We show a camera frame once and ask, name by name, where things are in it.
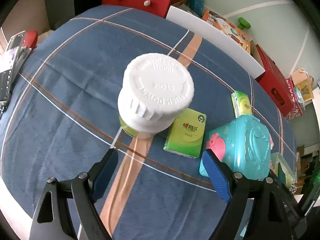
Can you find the blue plaid table cloth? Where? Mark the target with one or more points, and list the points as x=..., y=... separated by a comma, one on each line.
x=63, y=117

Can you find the red cardboard box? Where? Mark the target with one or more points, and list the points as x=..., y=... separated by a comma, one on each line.
x=273, y=82

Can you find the patterned red white basket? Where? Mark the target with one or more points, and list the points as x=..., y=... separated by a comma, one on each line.
x=296, y=110

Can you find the teal plastic lunch box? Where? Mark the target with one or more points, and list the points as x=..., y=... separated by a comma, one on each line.
x=244, y=144

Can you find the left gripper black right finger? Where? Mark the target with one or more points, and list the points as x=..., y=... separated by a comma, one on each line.
x=274, y=213

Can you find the yellow gift bag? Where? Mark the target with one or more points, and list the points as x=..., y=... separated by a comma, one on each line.
x=304, y=82

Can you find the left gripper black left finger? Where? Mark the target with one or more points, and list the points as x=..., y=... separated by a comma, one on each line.
x=52, y=218

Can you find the leopard print scrunchie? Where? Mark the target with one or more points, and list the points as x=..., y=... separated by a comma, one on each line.
x=293, y=189

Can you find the mint green tray box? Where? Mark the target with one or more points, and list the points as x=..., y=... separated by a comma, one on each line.
x=290, y=175

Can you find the white foam board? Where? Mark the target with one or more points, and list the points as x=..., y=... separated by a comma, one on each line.
x=217, y=38

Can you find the green yellow scrub sponge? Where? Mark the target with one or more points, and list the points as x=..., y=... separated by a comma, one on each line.
x=281, y=173

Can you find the orange game box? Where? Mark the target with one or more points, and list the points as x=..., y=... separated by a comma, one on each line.
x=228, y=28

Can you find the white cap green bottle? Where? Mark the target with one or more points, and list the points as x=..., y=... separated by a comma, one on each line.
x=156, y=89

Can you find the green tissue pack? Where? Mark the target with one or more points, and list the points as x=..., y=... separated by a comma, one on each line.
x=186, y=133
x=241, y=104

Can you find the blue water bottle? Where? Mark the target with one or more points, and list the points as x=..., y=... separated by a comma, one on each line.
x=197, y=6

